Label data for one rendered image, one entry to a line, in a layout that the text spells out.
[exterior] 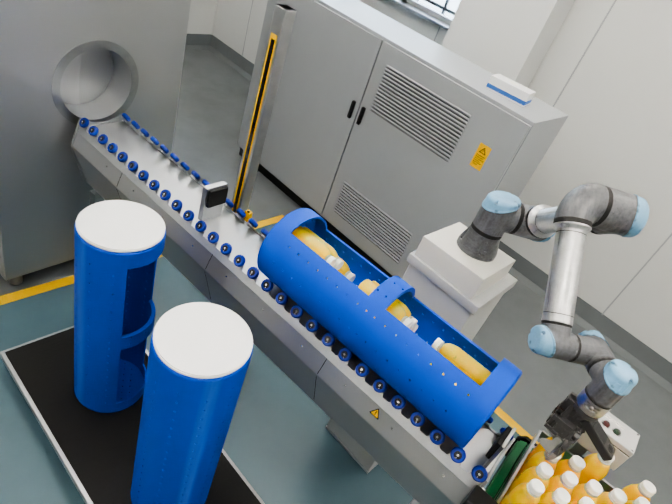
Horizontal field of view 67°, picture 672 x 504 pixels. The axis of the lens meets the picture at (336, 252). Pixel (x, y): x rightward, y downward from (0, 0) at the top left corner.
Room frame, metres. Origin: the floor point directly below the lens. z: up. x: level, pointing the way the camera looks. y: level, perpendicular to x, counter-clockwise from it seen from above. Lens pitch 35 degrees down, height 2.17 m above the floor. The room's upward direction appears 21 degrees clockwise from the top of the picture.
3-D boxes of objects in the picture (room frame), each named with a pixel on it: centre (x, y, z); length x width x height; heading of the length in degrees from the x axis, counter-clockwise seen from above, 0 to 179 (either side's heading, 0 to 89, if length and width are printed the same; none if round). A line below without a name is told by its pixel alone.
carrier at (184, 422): (0.97, 0.26, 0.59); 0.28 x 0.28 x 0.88
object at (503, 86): (3.06, -0.58, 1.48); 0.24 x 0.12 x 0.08; 66
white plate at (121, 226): (1.29, 0.70, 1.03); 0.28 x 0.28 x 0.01
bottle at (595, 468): (1.06, -0.95, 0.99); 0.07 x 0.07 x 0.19
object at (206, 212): (1.65, 0.52, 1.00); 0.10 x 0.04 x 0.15; 152
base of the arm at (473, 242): (1.66, -0.48, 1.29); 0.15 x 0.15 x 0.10
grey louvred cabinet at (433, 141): (3.50, 0.07, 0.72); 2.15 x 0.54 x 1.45; 58
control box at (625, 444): (1.19, -0.98, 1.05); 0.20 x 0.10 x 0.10; 62
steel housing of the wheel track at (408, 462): (1.52, 0.27, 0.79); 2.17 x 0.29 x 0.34; 62
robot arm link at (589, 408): (1.00, -0.75, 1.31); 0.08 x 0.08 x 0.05
